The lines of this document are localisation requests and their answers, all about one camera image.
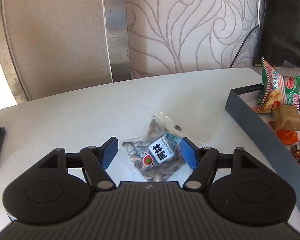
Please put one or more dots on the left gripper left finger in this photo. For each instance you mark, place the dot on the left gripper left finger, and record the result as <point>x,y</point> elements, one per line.
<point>108,152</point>

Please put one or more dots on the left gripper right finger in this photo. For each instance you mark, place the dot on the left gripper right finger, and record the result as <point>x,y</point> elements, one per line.
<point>189,152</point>

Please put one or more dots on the clear sunflower seed packet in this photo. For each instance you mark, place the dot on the clear sunflower seed packet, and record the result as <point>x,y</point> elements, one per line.
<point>157,155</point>

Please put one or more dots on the orange snack bar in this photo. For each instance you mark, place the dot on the orange snack bar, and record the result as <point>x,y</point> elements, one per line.
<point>287,137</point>

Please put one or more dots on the brown foil candy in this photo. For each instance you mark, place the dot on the brown foil candy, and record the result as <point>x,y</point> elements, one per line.
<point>295,153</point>

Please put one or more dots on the dark grey tray box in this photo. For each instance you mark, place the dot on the dark grey tray box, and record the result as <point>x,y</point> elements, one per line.
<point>264,138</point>

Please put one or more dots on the gold wrapped snack pack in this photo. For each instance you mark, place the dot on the gold wrapped snack pack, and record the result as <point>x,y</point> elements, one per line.
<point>286,117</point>

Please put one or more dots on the orange prawn cracker bag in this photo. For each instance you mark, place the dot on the orange prawn cracker bag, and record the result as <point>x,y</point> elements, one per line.
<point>271,94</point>

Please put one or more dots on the green striped snack bag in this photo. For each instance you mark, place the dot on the green striped snack bag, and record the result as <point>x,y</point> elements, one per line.
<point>291,91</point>

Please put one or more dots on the black wall television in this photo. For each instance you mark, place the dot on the black wall television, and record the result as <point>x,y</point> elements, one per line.
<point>279,39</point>

